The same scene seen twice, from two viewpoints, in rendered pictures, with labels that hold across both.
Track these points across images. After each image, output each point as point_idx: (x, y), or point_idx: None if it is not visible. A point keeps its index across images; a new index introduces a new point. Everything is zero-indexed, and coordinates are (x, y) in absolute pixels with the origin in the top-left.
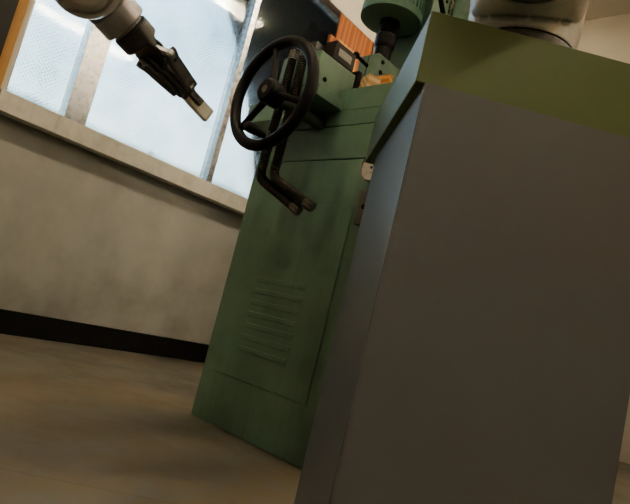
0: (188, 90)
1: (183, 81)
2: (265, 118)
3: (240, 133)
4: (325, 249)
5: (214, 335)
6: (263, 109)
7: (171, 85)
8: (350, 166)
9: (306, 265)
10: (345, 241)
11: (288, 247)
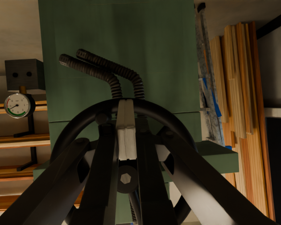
0: (76, 142)
1: (51, 165)
2: (208, 157)
3: (158, 118)
4: (74, 39)
5: None
6: (216, 167)
7: (138, 155)
8: (76, 113)
9: (91, 22)
10: (55, 48)
11: (120, 34)
